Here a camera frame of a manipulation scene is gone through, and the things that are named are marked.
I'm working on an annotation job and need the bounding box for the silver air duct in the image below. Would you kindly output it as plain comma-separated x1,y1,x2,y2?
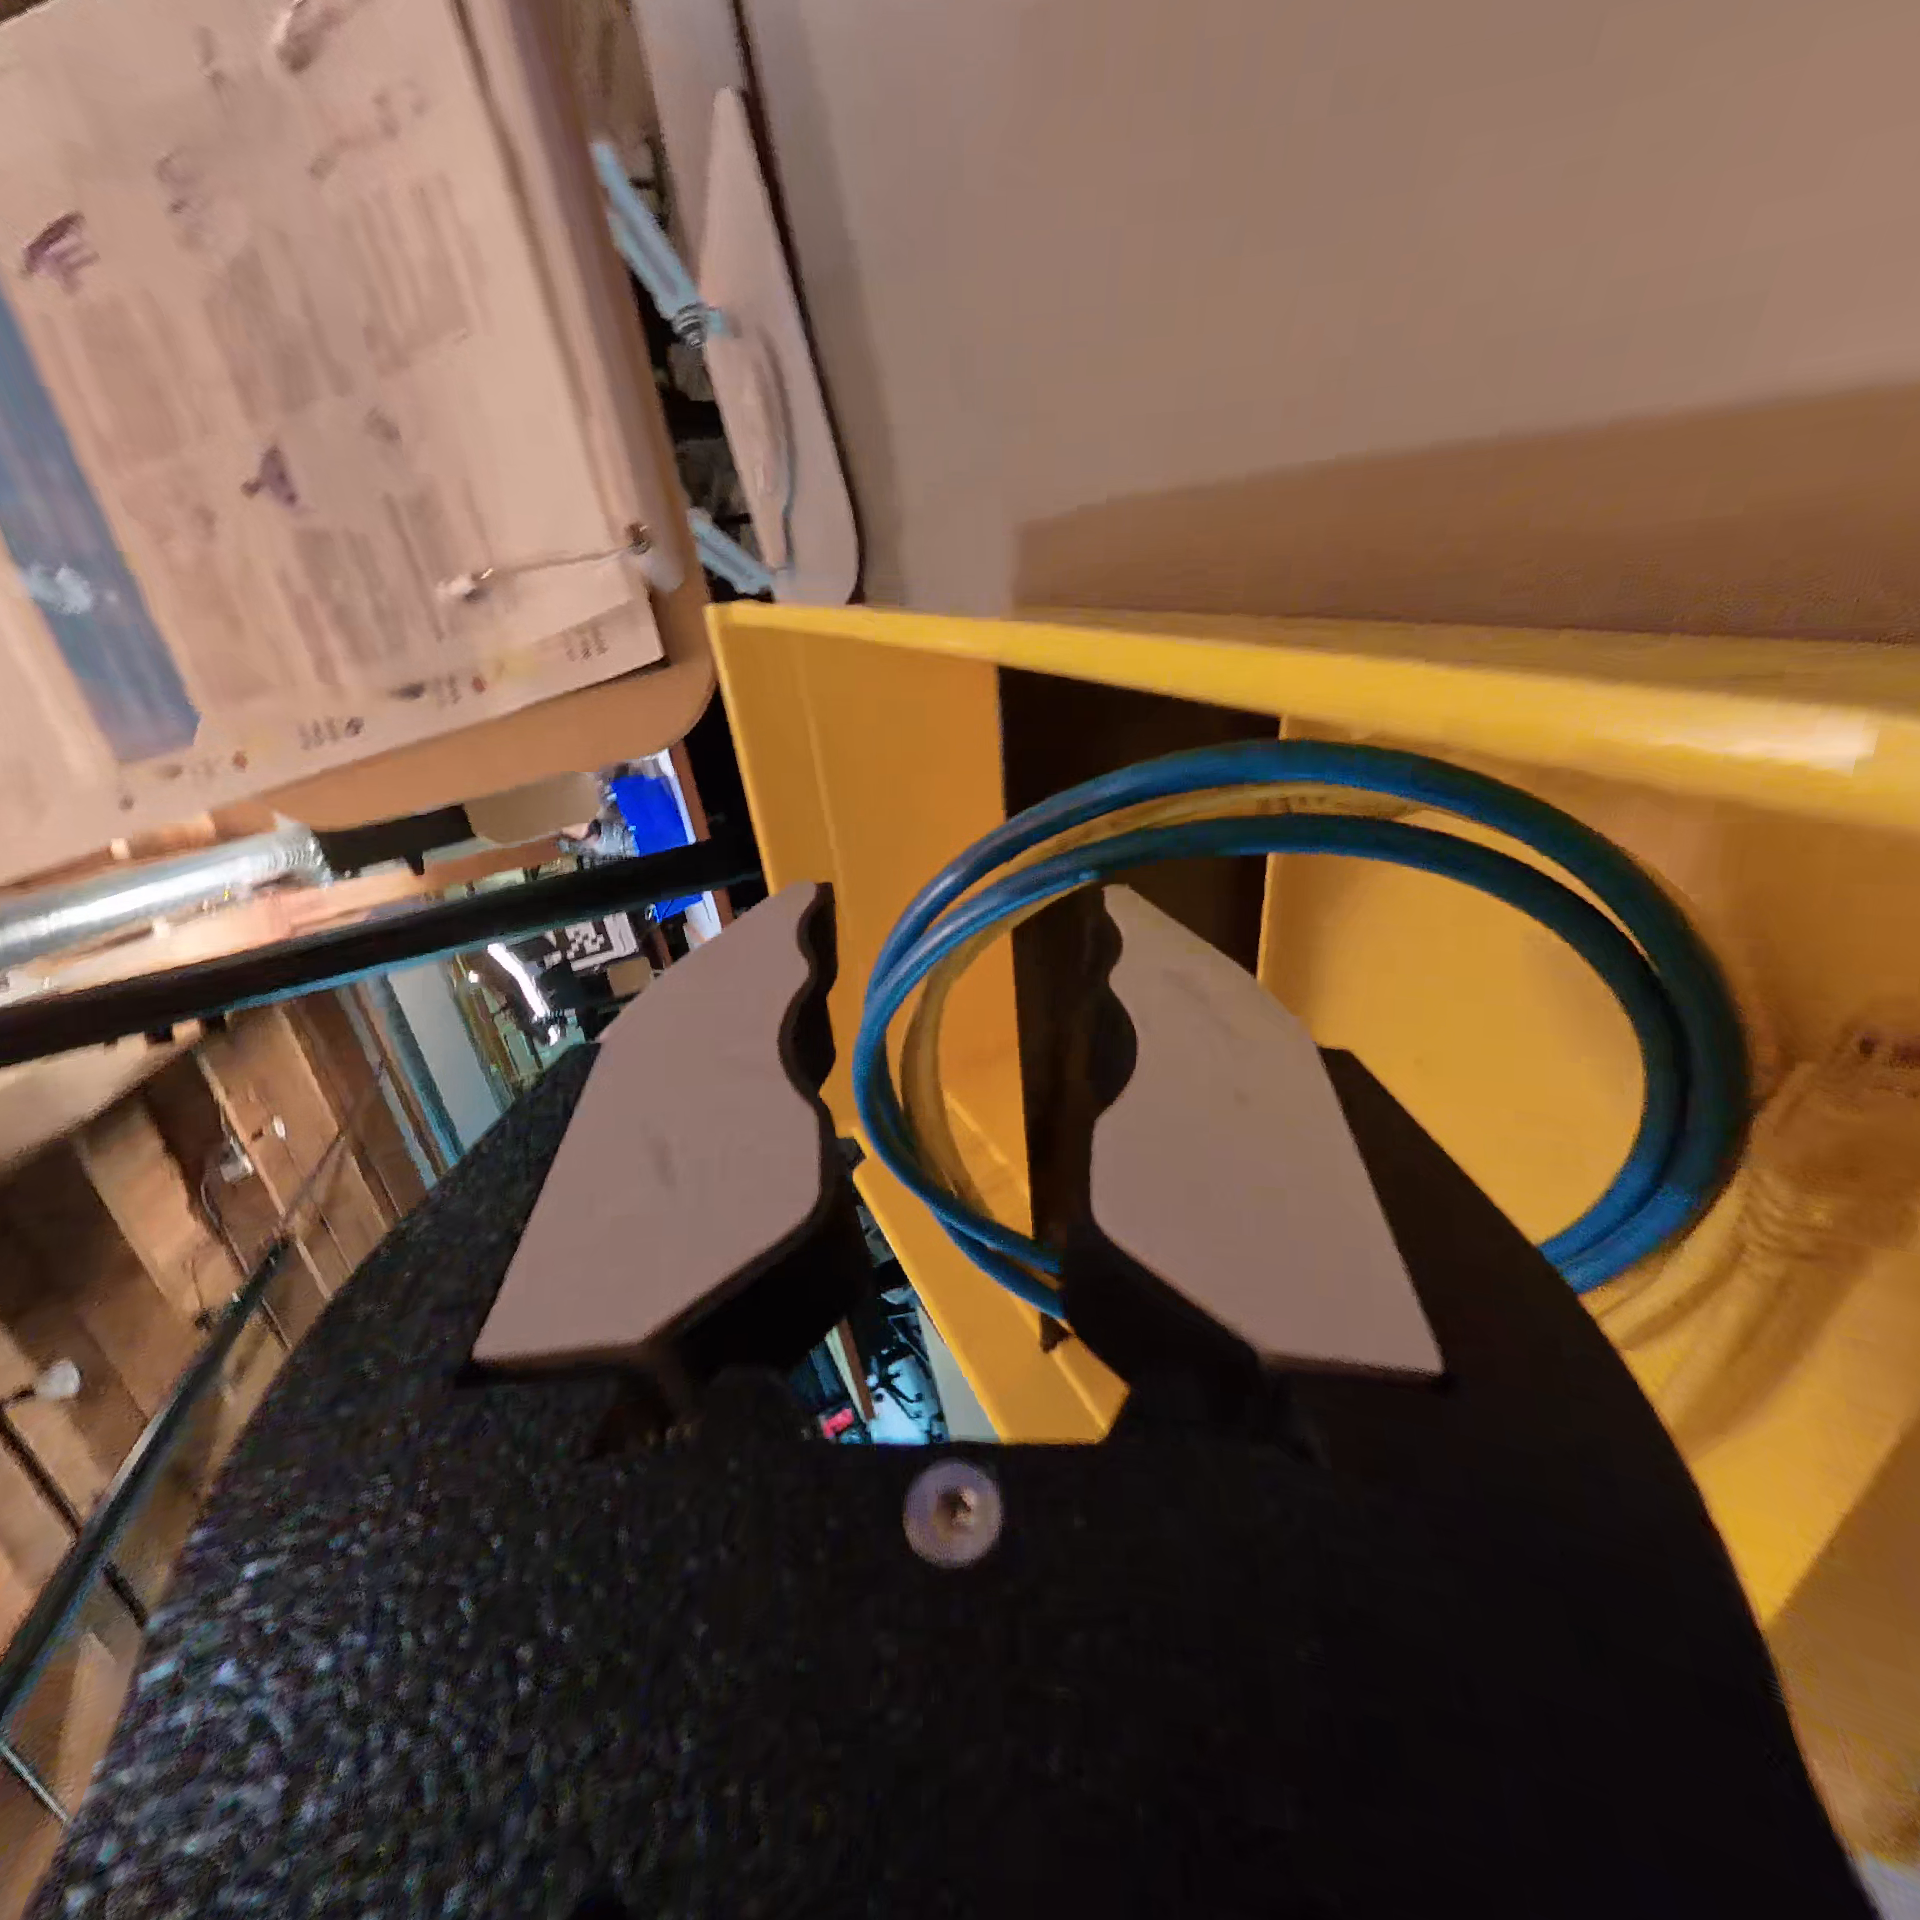
0,823,333,982

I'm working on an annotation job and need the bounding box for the black metal pole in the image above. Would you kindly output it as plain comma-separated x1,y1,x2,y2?
0,844,770,1069

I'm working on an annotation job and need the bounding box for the yellow plastic bin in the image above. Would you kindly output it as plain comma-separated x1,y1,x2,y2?
704,601,1920,1854

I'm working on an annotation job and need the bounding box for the blue network cable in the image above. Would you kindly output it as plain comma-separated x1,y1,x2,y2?
847,739,1752,1323

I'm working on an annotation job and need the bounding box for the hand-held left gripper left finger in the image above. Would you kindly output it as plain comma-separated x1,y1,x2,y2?
471,877,867,1411

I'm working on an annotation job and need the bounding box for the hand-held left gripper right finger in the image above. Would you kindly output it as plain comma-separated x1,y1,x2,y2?
1033,883,1446,1384

